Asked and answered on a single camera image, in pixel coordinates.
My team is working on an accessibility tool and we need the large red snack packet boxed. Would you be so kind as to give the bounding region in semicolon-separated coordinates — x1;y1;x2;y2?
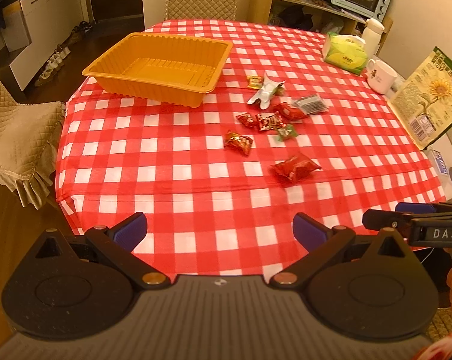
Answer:
272;153;321;183

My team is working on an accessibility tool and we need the green small candy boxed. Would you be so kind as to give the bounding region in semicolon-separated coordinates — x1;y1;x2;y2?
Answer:
276;124;298;141

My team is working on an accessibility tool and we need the red orange candy packet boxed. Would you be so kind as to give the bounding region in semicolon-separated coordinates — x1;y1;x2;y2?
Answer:
223;130;253;156

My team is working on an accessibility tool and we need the grey barcode snack packet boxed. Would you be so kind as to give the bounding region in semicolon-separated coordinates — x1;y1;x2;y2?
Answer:
293;94;329;116

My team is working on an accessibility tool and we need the red gold candy wrapper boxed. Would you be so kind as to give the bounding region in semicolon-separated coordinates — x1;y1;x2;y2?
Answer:
255;112;286;133

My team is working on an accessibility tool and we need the red square snack packet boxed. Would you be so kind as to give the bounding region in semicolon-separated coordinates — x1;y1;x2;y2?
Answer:
272;102;307;121

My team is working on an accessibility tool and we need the silver white snack wrapper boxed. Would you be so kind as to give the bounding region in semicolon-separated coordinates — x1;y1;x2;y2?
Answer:
247;74;285;111

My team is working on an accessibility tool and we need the yellow red small candy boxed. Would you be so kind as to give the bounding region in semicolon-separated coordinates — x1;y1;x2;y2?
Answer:
247;76;263;90

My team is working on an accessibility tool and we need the orange plastic tray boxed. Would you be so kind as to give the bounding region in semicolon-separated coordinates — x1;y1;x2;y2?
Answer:
83;33;233;108

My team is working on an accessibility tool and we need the small blue white box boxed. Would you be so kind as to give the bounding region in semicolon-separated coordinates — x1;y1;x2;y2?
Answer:
428;149;449;176

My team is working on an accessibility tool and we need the sunflower printed box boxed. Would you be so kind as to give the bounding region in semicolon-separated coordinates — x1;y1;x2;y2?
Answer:
388;47;452;150

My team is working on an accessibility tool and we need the red white checkered tablecloth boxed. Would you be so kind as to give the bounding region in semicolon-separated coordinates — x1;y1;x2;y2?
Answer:
56;19;444;277

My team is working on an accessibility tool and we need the white ceramic mug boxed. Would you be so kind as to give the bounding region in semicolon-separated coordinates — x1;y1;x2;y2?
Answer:
366;59;398;95

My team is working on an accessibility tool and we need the beige quilted side chair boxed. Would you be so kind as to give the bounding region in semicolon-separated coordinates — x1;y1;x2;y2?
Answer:
0;80;65;210

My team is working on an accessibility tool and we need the green yellow tissue pack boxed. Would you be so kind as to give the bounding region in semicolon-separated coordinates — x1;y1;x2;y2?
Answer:
322;32;369;76

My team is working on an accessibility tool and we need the white thermos bottle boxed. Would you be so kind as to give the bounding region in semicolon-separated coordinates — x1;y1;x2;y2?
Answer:
361;18;385;59

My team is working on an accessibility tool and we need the wooden shelf unit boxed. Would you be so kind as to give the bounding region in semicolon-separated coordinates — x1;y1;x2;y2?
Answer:
248;0;394;56

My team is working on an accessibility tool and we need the white drawer cabinet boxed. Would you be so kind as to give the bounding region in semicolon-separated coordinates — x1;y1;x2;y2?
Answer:
1;0;83;90

